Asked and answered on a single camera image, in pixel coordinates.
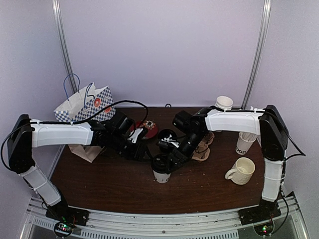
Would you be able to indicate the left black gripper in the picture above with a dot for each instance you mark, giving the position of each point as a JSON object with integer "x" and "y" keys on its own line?
{"x": 137, "y": 153}

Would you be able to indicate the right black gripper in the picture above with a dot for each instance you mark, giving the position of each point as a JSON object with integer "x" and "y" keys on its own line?
{"x": 173, "y": 155}

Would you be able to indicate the black plastic cup lid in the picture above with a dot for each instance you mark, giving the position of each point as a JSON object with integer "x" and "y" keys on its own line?
{"x": 160, "y": 163}

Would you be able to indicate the white paper coffee cup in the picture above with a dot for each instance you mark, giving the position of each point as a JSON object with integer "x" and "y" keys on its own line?
{"x": 160, "y": 174}

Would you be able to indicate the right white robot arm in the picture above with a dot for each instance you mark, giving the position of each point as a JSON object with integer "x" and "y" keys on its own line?
{"x": 265, "y": 123}

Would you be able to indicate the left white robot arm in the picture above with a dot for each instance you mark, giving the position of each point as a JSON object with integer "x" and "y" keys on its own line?
{"x": 28, "y": 134}

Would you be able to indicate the stack of black lids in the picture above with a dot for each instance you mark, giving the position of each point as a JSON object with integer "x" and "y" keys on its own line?
{"x": 167, "y": 132}

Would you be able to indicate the brown cardboard cup carrier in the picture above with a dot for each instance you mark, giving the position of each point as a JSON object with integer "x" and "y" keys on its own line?
{"x": 202, "y": 151}

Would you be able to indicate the red floral plate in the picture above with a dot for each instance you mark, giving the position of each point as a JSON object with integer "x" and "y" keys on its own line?
{"x": 151, "y": 126}

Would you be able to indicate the white ceramic mug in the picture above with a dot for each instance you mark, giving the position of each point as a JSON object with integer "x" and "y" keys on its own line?
{"x": 241, "y": 172}

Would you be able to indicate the blue checkered paper bag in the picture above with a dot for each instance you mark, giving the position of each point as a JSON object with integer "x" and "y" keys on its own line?
{"x": 81, "y": 105}

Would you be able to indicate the white cup holding straws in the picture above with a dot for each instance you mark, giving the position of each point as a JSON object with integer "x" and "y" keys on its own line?
{"x": 244, "y": 142}

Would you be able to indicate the stack of white paper cups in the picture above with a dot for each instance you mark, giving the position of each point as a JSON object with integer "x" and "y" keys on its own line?
{"x": 224, "y": 102}

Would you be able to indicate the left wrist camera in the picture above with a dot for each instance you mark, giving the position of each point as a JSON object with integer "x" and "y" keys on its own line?
{"x": 138, "y": 134}

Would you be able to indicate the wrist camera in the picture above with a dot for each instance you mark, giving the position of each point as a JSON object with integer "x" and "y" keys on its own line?
{"x": 167, "y": 142}
{"x": 138, "y": 134}

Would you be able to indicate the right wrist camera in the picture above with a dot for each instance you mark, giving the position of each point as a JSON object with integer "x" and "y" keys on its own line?
{"x": 167, "y": 142}

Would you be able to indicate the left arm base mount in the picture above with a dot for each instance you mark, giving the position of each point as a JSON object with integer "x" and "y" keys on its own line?
{"x": 66, "y": 224}

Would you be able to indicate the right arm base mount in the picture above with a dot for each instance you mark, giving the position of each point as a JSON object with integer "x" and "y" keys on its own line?
{"x": 261, "y": 219}

